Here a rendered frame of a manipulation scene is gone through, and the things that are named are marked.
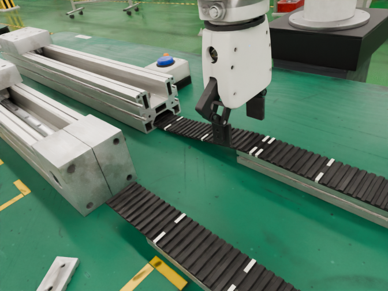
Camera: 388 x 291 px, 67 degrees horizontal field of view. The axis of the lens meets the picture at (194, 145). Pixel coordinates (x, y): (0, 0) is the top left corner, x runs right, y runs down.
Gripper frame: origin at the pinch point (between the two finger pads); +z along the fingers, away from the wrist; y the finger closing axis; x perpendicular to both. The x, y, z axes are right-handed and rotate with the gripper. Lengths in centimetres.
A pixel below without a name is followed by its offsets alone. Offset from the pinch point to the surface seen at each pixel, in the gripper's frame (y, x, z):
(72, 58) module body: 2, 58, -1
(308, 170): -1.0, -11.8, 3.0
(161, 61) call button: 11.5, 30.7, -1.1
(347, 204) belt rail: -1.9, -17.5, 5.0
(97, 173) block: -19.6, 10.5, 0.9
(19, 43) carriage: -4, 76, -5
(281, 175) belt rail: -1.8, -8.3, 5.0
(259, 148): -0.5, -3.9, 2.9
